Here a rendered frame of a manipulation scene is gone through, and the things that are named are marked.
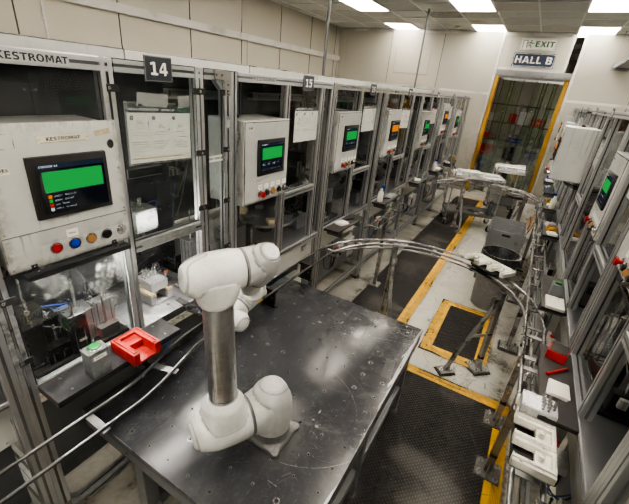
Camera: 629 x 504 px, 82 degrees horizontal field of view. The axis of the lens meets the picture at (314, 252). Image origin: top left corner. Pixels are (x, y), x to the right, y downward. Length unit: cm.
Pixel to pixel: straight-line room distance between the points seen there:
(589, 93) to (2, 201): 910
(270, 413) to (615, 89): 877
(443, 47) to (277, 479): 905
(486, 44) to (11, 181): 893
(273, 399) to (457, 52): 880
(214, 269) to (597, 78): 878
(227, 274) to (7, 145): 73
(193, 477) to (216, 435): 22
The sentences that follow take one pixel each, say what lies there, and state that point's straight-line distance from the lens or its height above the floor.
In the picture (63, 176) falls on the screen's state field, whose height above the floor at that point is 166.
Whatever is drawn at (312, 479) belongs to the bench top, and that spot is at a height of 68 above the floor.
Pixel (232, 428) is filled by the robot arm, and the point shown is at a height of 89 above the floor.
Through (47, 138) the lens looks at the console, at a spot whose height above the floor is 178.
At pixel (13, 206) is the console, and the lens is 145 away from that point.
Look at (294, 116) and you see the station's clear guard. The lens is 243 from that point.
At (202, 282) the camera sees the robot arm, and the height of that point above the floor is 146.
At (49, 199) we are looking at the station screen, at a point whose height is 160.
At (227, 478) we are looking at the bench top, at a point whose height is 68.
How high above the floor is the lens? 202
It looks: 25 degrees down
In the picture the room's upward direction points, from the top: 6 degrees clockwise
